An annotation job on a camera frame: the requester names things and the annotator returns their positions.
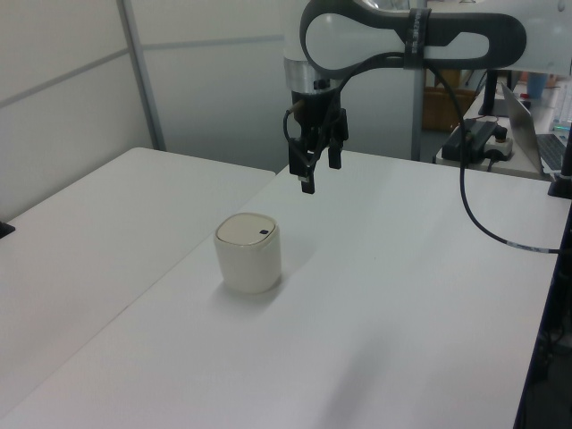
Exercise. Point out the blue cup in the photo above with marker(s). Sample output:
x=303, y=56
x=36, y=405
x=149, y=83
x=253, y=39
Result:
x=537, y=85

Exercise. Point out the emergency stop button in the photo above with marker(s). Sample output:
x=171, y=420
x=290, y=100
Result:
x=502, y=143

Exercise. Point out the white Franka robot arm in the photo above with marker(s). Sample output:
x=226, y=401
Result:
x=339, y=27

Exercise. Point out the grey partition post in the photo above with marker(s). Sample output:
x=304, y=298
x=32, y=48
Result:
x=143, y=67

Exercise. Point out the black power box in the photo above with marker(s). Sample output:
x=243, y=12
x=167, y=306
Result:
x=473, y=134

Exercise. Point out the black monitor stand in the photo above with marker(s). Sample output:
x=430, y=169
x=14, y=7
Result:
x=491, y=89

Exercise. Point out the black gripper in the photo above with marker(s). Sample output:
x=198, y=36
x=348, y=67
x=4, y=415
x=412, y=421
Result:
x=319, y=114

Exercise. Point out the small white trash can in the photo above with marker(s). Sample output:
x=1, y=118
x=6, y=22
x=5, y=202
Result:
x=250, y=268

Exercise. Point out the silver laptop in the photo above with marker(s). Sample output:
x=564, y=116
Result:
x=520, y=120

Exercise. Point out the black metal frame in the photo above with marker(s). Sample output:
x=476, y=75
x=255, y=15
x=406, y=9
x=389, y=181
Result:
x=554, y=335

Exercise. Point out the brown cardboard box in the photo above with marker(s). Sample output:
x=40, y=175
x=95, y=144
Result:
x=440, y=107

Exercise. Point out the beige trash can lid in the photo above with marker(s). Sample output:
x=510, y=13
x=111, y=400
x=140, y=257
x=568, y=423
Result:
x=241, y=230

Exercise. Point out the grey metal post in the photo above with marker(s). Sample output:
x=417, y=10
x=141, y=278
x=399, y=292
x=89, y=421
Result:
x=417, y=116

